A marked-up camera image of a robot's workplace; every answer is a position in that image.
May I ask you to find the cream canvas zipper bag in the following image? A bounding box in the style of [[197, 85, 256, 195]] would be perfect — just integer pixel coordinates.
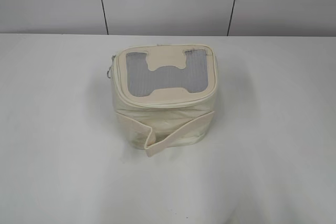
[[107, 45, 218, 157]]

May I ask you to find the silver ring zipper pull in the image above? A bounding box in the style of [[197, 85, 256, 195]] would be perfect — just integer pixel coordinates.
[[108, 55, 117, 71]]

